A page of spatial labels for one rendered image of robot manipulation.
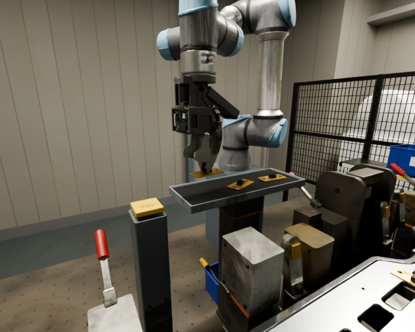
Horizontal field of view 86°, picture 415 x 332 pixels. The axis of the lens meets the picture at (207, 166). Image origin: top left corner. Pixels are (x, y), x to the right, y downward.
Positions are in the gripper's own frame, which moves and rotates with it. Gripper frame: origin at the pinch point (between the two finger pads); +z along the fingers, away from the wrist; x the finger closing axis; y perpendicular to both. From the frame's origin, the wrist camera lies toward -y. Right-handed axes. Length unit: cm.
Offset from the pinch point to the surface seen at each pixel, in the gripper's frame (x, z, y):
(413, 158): 18, 12, -115
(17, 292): -56, 53, 47
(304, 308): 25.6, 23.1, -3.2
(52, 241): -219, 123, 36
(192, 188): -5.0, 7.1, 1.1
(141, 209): -1.7, 7.0, 16.3
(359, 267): 27.9, 22.9, -23.5
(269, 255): 20.5, 12.1, 1.9
